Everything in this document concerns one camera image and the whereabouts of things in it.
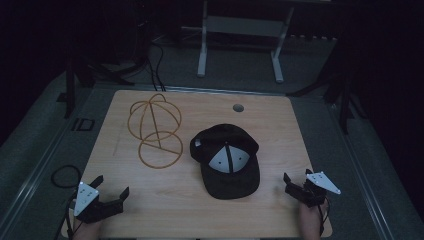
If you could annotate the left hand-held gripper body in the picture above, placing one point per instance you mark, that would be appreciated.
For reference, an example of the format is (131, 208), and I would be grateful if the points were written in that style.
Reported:
(96, 207)

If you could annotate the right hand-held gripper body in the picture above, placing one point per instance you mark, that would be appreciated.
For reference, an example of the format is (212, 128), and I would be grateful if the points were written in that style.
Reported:
(308, 193)

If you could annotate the black baseball cap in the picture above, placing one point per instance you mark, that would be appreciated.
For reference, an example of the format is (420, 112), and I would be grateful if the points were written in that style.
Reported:
(225, 162)

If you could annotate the person's left hand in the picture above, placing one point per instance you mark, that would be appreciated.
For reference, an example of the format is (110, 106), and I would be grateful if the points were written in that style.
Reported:
(87, 230)

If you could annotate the person's right hand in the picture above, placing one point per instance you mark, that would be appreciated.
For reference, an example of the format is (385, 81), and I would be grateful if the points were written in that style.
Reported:
(310, 220)

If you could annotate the black tripod stand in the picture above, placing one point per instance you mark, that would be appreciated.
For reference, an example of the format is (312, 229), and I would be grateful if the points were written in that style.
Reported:
(83, 71)
(336, 90)

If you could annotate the grey round table grommet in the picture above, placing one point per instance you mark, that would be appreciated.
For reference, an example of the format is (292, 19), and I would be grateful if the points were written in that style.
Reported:
(238, 107)

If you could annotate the white metal stand frame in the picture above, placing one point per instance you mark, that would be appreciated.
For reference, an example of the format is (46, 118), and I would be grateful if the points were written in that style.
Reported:
(245, 30)

